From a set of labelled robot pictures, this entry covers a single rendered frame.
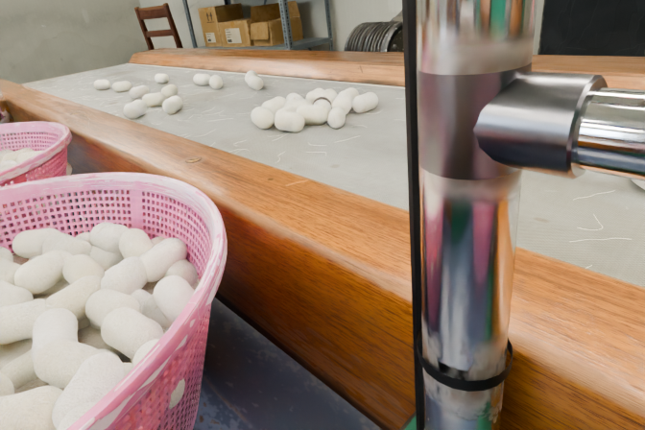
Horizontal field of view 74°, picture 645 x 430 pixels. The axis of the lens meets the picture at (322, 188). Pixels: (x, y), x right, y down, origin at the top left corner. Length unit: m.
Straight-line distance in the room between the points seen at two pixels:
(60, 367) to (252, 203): 0.11
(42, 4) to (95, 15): 0.46
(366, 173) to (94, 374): 0.22
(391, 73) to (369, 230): 0.43
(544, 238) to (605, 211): 0.05
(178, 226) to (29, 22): 4.68
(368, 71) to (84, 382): 0.53
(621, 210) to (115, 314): 0.27
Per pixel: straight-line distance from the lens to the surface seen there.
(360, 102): 0.47
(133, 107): 0.63
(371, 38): 0.90
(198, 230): 0.26
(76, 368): 0.21
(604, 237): 0.26
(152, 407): 0.18
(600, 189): 0.31
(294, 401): 0.25
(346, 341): 0.21
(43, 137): 0.58
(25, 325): 0.26
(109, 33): 5.16
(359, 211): 0.22
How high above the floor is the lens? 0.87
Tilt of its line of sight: 25 degrees down
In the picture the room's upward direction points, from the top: 7 degrees counter-clockwise
